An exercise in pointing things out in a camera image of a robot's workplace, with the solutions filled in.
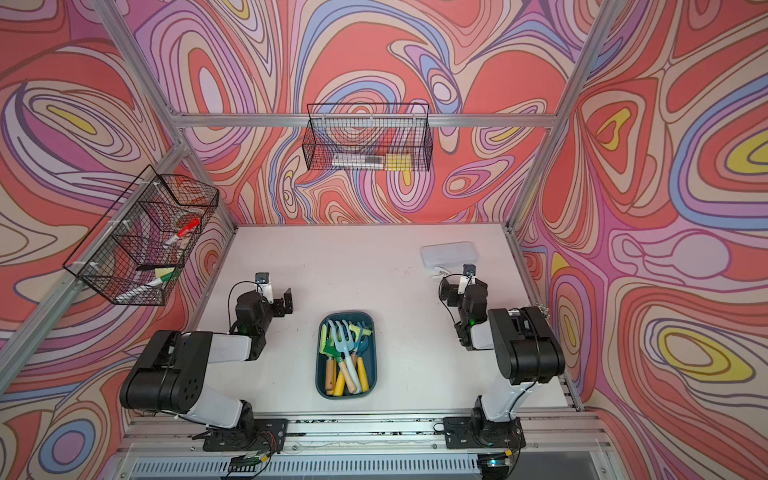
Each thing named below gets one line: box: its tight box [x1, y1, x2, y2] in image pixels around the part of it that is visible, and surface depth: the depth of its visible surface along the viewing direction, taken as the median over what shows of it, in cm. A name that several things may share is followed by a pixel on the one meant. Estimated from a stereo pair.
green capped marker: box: [114, 271, 176, 304], surface depth 73 cm
